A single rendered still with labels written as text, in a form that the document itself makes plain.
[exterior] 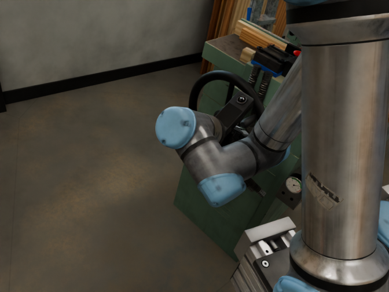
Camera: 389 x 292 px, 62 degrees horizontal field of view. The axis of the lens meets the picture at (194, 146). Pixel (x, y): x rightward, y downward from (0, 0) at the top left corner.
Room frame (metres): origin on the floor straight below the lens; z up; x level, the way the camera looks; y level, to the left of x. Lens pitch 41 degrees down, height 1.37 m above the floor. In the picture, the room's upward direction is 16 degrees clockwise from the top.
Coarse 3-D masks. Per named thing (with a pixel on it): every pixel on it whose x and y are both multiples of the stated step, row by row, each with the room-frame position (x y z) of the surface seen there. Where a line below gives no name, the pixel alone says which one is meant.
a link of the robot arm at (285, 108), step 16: (288, 80) 0.48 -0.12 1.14; (288, 96) 0.46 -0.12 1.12; (272, 112) 0.47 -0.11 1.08; (288, 112) 0.46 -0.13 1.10; (256, 128) 0.49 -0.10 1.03; (272, 128) 0.47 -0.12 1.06; (288, 128) 0.46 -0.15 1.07; (256, 144) 0.47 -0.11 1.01; (272, 144) 0.46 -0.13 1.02; (288, 144) 0.47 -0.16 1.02; (256, 160) 0.45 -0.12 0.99; (272, 160) 0.47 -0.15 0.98
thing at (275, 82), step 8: (248, 64) 0.89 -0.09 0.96; (248, 72) 0.89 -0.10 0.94; (248, 80) 0.88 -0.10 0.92; (256, 80) 0.87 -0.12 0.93; (272, 80) 0.84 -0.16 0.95; (280, 80) 0.85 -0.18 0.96; (256, 88) 0.86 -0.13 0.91; (272, 88) 0.84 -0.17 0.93; (272, 96) 0.83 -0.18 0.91; (264, 104) 0.84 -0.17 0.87
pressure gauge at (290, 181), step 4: (292, 176) 0.78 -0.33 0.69; (296, 176) 0.78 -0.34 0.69; (300, 176) 0.78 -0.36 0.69; (288, 180) 0.78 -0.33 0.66; (292, 180) 0.77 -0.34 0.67; (296, 180) 0.77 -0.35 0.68; (300, 180) 0.76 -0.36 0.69; (288, 184) 0.77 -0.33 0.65; (292, 184) 0.77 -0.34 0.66; (296, 184) 0.76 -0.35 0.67; (300, 184) 0.76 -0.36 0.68; (288, 188) 0.77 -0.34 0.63; (292, 188) 0.77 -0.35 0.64; (296, 188) 0.76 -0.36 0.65; (300, 188) 0.75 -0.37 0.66; (292, 192) 0.76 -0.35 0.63; (296, 192) 0.75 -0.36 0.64
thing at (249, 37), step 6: (246, 30) 1.20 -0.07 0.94; (240, 36) 1.21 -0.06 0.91; (246, 36) 1.19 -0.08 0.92; (252, 36) 1.18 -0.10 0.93; (258, 36) 1.17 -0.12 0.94; (246, 42) 1.19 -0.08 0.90; (252, 42) 1.18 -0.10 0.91; (258, 42) 1.16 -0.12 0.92; (264, 42) 1.15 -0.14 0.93; (270, 42) 1.15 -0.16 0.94
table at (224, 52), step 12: (228, 36) 1.20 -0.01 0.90; (204, 48) 1.10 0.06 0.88; (216, 48) 1.07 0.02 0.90; (228, 48) 1.10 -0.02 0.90; (240, 48) 1.12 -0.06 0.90; (252, 48) 1.15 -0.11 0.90; (216, 60) 1.06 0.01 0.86; (228, 60) 1.04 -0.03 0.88; (240, 60) 1.03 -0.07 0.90; (240, 72) 1.01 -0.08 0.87
